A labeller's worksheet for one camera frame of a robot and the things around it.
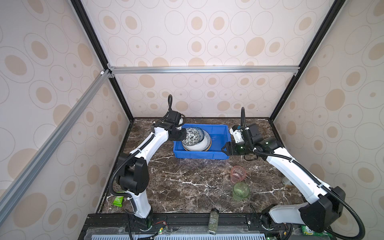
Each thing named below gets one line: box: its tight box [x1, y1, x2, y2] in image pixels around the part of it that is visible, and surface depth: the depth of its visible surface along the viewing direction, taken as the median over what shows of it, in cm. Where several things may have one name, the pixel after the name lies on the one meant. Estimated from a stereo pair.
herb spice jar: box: [208, 208, 220, 235], surface depth 72 cm
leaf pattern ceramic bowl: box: [181, 127, 201, 146], surface depth 91 cm
